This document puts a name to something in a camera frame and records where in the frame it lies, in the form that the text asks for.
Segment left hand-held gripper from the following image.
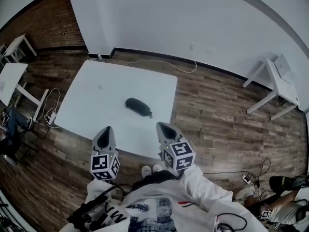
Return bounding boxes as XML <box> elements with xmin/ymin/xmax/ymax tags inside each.
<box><xmin>90</xmin><ymin>126</ymin><xmax>121</xmax><ymax>181</ymax></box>

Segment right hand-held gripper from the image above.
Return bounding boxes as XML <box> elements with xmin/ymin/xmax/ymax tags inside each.
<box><xmin>155</xmin><ymin>121</ymin><xmax>196</xmax><ymax>172</ymax></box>

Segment black glasses case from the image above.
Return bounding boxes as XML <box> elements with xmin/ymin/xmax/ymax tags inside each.
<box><xmin>125</xmin><ymin>97</ymin><xmax>154</xmax><ymax>119</ymax></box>

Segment person's left forearm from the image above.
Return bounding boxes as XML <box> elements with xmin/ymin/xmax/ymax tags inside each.
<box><xmin>83</xmin><ymin>177</ymin><xmax>132</xmax><ymax>232</ymax></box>

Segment person's right forearm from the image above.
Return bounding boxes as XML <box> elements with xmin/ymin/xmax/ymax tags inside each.
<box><xmin>177</xmin><ymin>165</ymin><xmax>234</xmax><ymax>214</ymax></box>

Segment person's black trousers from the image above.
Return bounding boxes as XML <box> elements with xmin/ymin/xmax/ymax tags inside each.
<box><xmin>131</xmin><ymin>170</ymin><xmax>181</xmax><ymax>192</ymax></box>

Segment person's left white shoe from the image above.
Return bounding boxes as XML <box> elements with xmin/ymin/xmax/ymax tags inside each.
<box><xmin>141</xmin><ymin>165</ymin><xmax>153</xmax><ymax>179</ymax></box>

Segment person's white printed shirt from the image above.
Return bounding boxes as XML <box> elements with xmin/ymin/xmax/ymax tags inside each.
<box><xmin>103</xmin><ymin>189</ymin><xmax>268</xmax><ymax>232</ymax></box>

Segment white desk with slanted legs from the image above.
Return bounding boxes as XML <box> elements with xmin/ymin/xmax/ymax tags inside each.
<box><xmin>0</xmin><ymin>62</ymin><xmax>49</xmax><ymax>122</ymax></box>

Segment small white side table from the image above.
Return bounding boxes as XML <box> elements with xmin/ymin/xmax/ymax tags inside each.
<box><xmin>242</xmin><ymin>57</ymin><xmax>301</xmax><ymax>121</ymax></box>

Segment white flat box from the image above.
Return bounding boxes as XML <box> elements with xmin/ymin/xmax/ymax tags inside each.
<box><xmin>273</xmin><ymin>53</ymin><xmax>296</xmax><ymax>85</ymax></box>

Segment small white stool table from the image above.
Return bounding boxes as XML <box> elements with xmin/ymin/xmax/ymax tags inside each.
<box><xmin>0</xmin><ymin>34</ymin><xmax>38</xmax><ymax>64</ymax></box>

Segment black cable on sleeve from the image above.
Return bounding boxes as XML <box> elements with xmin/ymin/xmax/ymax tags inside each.
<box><xmin>67</xmin><ymin>184</ymin><xmax>126</xmax><ymax>228</ymax></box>

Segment looped white cable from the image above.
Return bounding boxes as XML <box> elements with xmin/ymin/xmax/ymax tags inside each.
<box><xmin>44</xmin><ymin>87</ymin><xmax>62</xmax><ymax>120</ymax></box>

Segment tangled black floor cables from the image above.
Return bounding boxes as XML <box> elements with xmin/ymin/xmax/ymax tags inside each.
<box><xmin>202</xmin><ymin>157</ymin><xmax>272</xmax><ymax>190</ymax></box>

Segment long white floor cable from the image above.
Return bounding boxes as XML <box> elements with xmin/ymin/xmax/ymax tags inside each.
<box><xmin>124</xmin><ymin>59</ymin><xmax>197</xmax><ymax>74</ymax></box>

